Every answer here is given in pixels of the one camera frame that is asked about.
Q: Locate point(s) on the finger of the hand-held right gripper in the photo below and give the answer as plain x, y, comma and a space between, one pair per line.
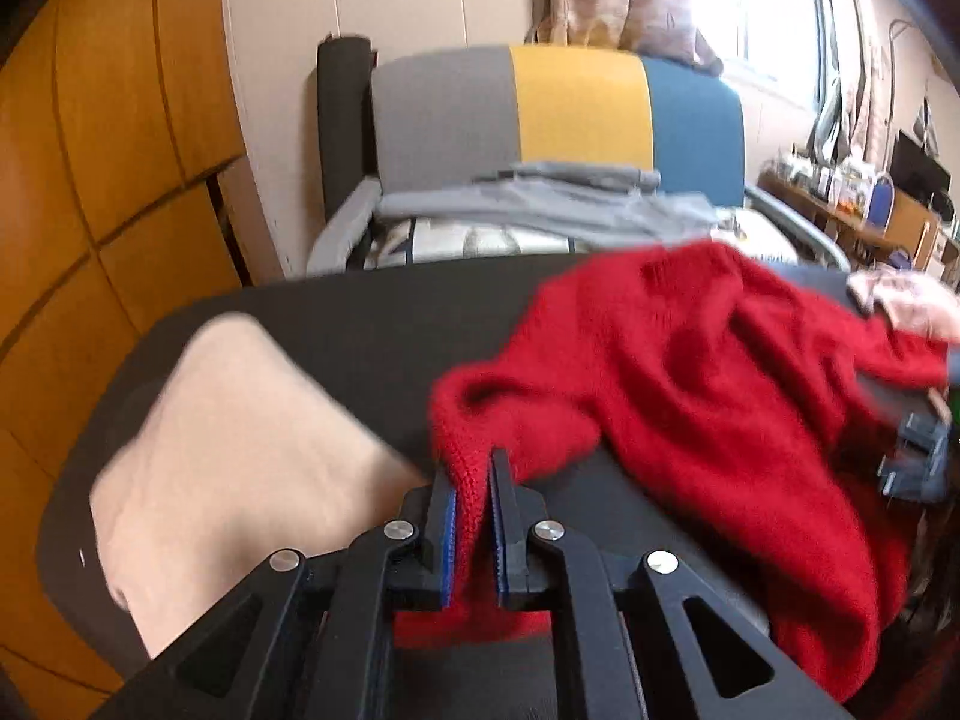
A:
919, 457

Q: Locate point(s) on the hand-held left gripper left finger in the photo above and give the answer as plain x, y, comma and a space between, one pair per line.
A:
448, 540

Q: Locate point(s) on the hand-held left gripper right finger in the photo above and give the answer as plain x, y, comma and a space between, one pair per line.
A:
499, 540

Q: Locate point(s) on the red knitted sweater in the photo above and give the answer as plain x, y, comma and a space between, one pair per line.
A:
675, 390

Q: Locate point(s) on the pink cloth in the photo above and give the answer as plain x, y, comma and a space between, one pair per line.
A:
907, 300

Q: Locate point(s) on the beige folded cloth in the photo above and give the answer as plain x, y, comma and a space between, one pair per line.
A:
247, 450

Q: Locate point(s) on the blue chair back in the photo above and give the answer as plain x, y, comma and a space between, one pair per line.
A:
882, 202

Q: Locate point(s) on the cluttered wooden desk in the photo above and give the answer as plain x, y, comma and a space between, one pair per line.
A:
825, 214

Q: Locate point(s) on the black monitor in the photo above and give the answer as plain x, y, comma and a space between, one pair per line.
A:
919, 165

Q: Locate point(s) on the white printed cushion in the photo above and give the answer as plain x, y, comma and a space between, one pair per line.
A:
465, 240

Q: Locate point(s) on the grey garment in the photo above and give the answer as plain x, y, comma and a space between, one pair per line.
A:
570, 202

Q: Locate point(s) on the black rolled mat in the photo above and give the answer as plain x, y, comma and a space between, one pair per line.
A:
341, 127

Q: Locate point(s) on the grey yellow blue chair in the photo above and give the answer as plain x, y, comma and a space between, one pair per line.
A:
577, 105

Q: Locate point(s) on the wooden wardrobe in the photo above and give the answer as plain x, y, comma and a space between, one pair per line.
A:
112, 127

